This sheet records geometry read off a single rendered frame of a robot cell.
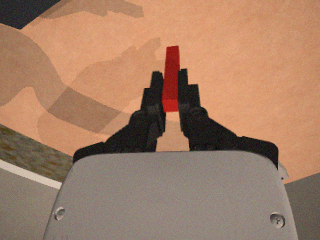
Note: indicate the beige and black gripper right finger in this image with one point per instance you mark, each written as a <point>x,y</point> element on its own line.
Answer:
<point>204,133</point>

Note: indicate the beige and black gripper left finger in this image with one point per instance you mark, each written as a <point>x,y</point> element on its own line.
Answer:
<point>144,128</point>

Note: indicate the red peg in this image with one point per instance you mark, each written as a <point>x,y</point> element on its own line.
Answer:
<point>170,85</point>

